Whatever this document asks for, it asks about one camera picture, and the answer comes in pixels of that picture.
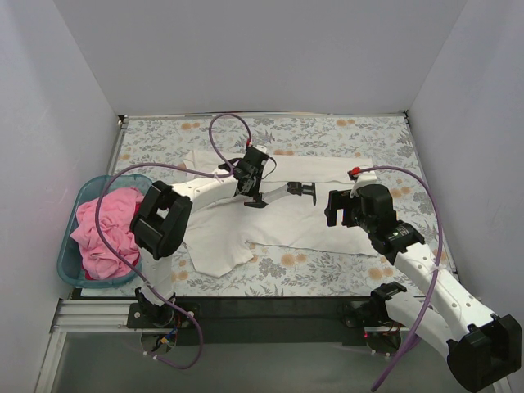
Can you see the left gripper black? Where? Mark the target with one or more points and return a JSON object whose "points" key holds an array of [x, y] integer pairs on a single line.
{"points": [[247, 172]]}

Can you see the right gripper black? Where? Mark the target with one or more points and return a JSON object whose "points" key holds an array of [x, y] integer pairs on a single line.
{"points": [[331, 207]]}

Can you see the white t shirt robot print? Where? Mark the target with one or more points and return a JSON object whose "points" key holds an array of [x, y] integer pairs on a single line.
{"points": [[218, 236]]}

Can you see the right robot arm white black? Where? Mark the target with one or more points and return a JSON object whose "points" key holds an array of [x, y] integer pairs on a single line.
{"points": [[478, 346]]}

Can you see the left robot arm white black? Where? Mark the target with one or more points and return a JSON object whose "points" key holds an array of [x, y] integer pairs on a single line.
{"points": [[160, 224]]}

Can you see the floral table cloth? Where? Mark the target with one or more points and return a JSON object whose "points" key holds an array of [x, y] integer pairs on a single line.
{"points": [[273, 270]]}

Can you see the pink t shirt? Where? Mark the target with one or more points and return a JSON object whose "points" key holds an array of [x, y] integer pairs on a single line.
{"points": [[107, 253]]}

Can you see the teal plastic basket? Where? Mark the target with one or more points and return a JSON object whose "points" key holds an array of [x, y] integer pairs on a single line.
{"points": [[69, 262]]}

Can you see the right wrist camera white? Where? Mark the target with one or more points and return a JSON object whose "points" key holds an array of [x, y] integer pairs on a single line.
{"points": [[361, 178]]}

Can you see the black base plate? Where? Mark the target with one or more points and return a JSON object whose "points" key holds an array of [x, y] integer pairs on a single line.
{"points": [[261, 320]]}

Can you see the aluminium frame rail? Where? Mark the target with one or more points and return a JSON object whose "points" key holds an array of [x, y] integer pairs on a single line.
{"points": [[92, 350]]}

